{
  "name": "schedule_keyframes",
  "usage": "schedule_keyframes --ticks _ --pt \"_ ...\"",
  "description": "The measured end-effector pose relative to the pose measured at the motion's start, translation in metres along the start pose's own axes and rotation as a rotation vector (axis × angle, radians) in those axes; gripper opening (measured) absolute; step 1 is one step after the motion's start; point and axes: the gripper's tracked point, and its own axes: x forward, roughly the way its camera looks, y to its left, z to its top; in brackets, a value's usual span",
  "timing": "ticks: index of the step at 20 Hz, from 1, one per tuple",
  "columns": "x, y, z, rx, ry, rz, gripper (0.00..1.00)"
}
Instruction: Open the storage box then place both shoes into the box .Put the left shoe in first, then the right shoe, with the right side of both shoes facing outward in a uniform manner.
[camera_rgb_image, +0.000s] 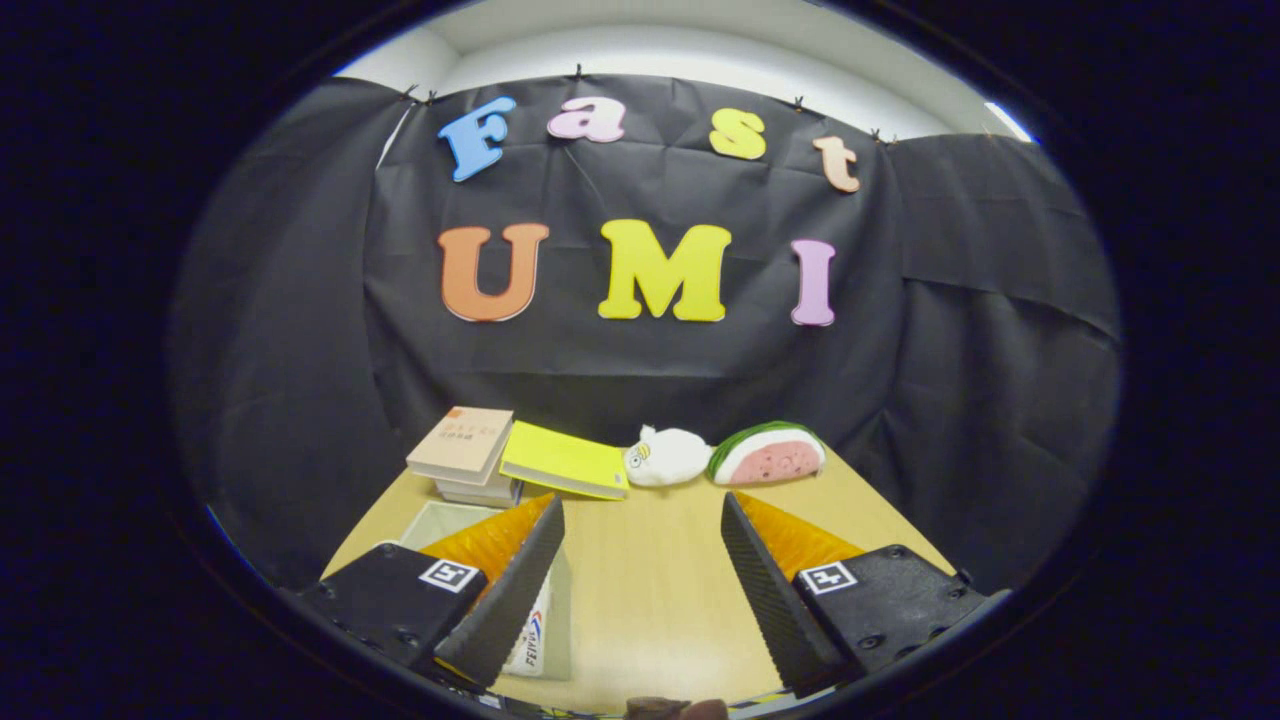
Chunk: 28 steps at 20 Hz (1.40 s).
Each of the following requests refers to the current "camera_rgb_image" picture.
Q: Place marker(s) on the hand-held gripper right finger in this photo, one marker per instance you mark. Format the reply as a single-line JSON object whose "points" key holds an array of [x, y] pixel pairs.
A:
{"points": [[775, 610]]}

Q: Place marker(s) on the translucent green storage box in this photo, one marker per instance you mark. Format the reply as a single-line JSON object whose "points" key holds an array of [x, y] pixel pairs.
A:
{"points": [[445, 520]]}

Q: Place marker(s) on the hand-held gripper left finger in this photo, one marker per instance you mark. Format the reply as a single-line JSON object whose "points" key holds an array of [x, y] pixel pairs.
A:
{"points": [[510, 600]]}

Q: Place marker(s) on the grey book stack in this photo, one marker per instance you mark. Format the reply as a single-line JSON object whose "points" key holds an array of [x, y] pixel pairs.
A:
{"points": [[480, 493]]}

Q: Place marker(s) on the small ceiling light panel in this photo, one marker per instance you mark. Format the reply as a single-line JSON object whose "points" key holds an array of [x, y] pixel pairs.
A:
{"points": [[1008, 120]]}

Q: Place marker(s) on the yellow book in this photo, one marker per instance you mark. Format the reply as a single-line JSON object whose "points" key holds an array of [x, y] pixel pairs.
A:
{"points": [[560, 458]]}

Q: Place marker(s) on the watermelon plush toy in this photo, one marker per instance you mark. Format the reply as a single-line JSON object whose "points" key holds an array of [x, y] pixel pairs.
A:
{"points": [[770, 460]]}

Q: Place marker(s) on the beige book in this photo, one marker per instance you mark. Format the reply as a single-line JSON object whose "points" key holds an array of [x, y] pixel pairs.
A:
{"points": [[460, 445]]}

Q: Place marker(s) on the white plush toy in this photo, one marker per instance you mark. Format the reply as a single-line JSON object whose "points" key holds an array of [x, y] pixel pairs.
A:
{"points": [[670, 458]]}

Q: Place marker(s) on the black backdrop cloth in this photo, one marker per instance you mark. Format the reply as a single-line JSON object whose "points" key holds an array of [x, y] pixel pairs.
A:
{"points": [[640, 370]]}

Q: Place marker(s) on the white canvas shoe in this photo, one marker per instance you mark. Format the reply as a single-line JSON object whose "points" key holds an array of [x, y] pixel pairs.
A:
{"points": [[530, 635]]}

